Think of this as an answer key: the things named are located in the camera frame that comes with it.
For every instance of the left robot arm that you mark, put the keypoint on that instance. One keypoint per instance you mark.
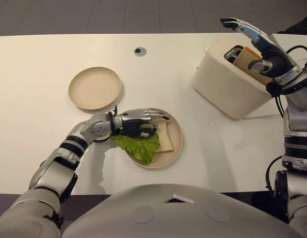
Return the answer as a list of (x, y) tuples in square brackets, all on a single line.
[(57, 171)]

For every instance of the robot body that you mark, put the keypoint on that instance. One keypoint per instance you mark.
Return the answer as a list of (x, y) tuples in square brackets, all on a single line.
[(173, 218)]

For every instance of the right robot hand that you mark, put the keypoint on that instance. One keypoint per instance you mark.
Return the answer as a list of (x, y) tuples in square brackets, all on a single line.
[(274, 58)]

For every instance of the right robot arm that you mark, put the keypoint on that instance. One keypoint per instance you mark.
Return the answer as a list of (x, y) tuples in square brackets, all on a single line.
[(295, 129)]

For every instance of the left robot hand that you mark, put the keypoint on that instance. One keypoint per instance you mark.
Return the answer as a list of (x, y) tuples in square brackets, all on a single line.
[(133, 119)]

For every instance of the cream toaster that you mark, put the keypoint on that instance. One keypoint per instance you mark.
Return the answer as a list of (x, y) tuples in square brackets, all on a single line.
[(225, 84)]

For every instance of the cream plate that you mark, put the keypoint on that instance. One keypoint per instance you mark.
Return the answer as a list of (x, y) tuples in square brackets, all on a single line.
[(95, 88), (177, 138)]

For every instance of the green lettuce leaf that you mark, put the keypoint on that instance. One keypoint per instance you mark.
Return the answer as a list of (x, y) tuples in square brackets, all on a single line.
[(141, 147)]

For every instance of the bread slice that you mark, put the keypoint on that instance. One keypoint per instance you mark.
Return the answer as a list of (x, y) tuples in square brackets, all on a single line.
[(251, 52), (165, 138), (243, 62)]

